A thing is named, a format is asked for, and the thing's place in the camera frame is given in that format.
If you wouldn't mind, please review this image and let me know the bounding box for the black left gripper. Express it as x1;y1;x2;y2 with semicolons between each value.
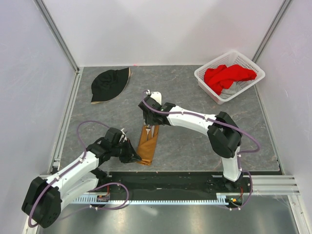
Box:
111;138;141;163

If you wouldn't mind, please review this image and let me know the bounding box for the silver knife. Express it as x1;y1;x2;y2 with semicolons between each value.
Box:
151;125;155;138

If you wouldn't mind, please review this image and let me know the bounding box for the silver fork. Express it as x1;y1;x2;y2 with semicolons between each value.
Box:
145;125;151;140

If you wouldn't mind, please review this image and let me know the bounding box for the orange cloth napkin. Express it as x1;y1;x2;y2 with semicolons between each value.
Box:
136;125;159;166

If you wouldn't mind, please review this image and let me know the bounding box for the white plastic basket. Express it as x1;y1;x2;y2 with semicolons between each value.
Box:
194;50;265;104

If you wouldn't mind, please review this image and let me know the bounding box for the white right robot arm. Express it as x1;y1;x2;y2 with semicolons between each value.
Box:
138;95;242;192

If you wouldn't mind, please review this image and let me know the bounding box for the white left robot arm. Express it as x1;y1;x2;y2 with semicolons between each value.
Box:
21;128;141;228

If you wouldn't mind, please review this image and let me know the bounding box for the black bucket hat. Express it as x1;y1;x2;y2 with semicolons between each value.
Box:
91;67;131;104

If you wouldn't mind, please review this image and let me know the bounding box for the red cloth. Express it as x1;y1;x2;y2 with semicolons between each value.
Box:
204;64;257;95

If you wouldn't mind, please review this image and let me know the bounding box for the grey cloth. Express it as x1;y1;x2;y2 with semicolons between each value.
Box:
219;82;241;99

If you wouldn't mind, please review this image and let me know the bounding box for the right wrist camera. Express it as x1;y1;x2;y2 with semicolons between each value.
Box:
151;92;162;105

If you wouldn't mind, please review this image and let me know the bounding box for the slotted cable duct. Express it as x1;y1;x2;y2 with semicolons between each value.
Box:
71;193;242;205

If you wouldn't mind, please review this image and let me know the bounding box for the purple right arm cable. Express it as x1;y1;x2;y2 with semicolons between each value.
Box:
141;89;261;212

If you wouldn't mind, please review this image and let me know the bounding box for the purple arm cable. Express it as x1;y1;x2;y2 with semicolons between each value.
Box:
141;89;261;212
28;120;130;229

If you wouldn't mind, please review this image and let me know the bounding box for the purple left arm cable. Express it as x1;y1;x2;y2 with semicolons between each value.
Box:
28;120;130;229

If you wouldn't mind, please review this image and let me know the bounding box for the aluminium front rail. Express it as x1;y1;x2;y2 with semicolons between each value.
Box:
252;175;300;195

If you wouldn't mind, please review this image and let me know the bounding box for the left aluminium frame post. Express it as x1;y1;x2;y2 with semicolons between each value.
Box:
34;0;79;73

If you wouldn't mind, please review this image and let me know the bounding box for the aluminium frame post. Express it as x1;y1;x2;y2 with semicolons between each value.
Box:
34;0;79;73
252;0;293;63

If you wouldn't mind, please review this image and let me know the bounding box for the right aluminium frame post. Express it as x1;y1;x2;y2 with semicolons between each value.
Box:
252;0;293;63

